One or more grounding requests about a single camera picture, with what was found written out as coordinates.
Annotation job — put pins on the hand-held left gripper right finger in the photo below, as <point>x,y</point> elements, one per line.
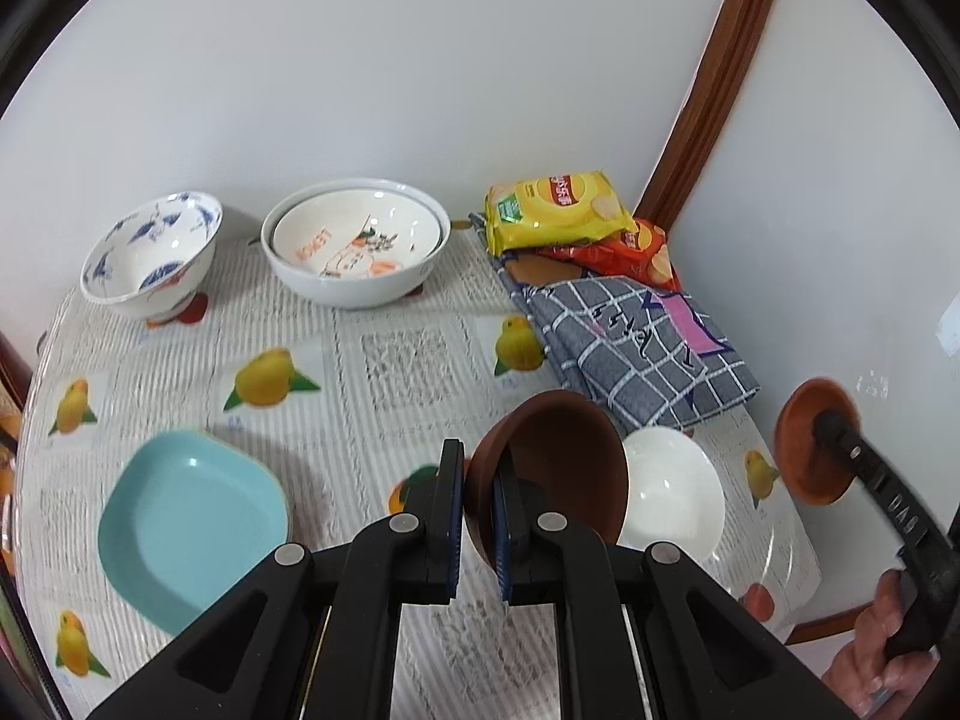
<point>501,540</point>

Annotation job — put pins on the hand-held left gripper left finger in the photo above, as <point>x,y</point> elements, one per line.
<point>450,540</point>

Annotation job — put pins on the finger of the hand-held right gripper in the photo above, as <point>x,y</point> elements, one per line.
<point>847,442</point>

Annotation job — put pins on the small brown bowl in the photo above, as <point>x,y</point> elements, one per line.
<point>570,457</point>
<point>802,450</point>

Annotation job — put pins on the blue square plate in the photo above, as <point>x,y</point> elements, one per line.
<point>195,525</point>

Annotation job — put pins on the person's right hand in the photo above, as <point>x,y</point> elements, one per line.
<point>862,652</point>

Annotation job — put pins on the fruit print tablecloth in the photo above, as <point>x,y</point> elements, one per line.
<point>360,405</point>

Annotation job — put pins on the plain white bowl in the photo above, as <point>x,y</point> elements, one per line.
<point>675,495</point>

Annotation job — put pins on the grey checked cloth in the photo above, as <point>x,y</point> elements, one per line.
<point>622,364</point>

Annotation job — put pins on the large white bowl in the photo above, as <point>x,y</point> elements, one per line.
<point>352,291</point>

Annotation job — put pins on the red chips bag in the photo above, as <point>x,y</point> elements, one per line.
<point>630,255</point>

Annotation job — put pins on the orange print white bowl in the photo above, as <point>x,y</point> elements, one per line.
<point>352,240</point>

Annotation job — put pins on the yellow chips bag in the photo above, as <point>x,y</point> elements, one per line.
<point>555,210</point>

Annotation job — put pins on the blue patterned white bowl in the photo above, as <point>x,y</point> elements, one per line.
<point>142,270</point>

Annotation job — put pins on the brown wooden door frame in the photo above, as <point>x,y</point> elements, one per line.
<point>712,90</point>

